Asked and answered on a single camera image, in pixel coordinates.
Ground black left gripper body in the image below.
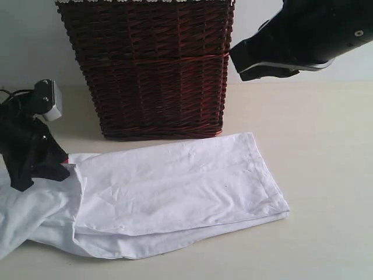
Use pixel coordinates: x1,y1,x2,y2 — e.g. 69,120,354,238
0,93,68,176

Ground white t-shirt red print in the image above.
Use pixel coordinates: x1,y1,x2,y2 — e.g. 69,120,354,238
1,132,289,260

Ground dark red wicker basket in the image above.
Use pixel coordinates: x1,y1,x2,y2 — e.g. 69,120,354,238
55,1,235,140

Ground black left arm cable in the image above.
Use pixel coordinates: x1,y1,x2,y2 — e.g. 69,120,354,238
0,89,34,103

